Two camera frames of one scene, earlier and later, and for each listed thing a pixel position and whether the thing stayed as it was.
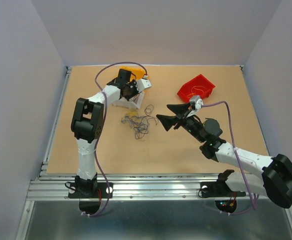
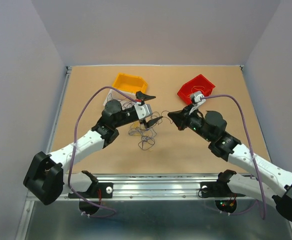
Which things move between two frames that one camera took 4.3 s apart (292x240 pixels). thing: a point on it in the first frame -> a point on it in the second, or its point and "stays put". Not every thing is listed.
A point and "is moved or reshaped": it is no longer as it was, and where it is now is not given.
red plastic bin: (198, 86) stays put
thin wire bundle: (139, 123) is moved or reshaped
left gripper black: (133, 83) -> (143, 97)
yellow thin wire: (193, 93) stays put
